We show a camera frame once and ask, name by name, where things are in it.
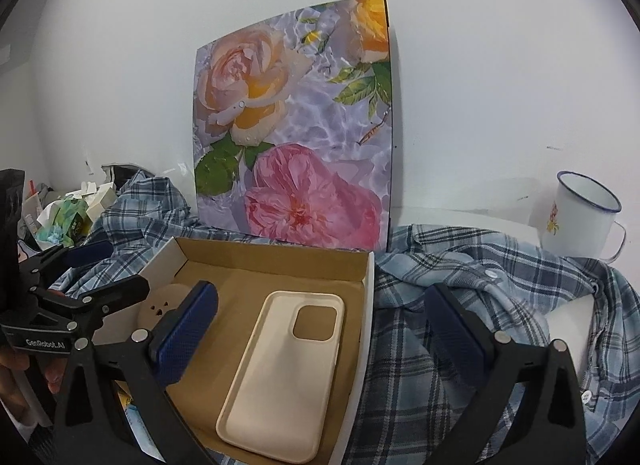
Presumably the colourful packet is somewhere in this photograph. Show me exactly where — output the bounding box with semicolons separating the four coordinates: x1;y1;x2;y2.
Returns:
115;385;166;463

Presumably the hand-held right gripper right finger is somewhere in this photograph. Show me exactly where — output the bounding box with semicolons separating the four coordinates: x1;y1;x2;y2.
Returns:
425;284;588;465

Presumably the round beige plastic disc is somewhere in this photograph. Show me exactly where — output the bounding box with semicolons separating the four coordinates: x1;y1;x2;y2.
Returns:
137;282;201;333

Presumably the white enamel mug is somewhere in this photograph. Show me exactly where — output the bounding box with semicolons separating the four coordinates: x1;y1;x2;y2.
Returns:
539;171;628;262

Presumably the blue plaid shirt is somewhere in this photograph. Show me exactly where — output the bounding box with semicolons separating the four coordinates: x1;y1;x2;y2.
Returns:
60;168;640;465

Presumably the white crumpled paper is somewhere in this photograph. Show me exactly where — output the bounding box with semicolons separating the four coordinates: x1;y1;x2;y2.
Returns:
65;180;117;211

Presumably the person's left hand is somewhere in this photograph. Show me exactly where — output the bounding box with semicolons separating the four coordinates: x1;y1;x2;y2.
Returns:
0;347;68;416

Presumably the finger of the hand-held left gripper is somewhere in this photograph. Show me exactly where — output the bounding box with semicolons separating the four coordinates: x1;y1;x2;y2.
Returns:
27;275;152;342
20;240;115;280

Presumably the floral poster board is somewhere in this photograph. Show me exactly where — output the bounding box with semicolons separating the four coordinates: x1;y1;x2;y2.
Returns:
191;0;392;251

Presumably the cardboard box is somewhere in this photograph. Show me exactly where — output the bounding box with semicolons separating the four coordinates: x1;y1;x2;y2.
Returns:
92;236;376;465

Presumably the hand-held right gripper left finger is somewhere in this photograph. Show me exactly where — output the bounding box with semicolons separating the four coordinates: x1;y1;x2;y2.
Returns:
52;281;219;465

